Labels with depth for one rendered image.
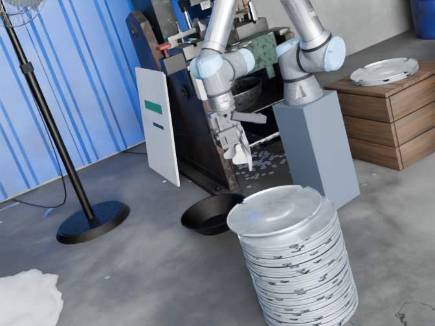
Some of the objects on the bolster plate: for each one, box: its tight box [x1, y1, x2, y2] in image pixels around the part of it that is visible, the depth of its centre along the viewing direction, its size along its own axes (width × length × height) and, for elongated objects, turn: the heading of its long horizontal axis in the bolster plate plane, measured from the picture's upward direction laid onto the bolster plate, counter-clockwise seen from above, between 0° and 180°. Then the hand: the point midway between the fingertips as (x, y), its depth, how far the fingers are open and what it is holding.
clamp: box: [164, 21, 197, 50], centre depth 265 cm, size 6×17×10 cm, turn 152°
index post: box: [247, 0, 258, 21], centre depth 264 cm, size 3×3×10 cm
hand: (246, 163), depth 174 cm, fingers open, 6 cm apart
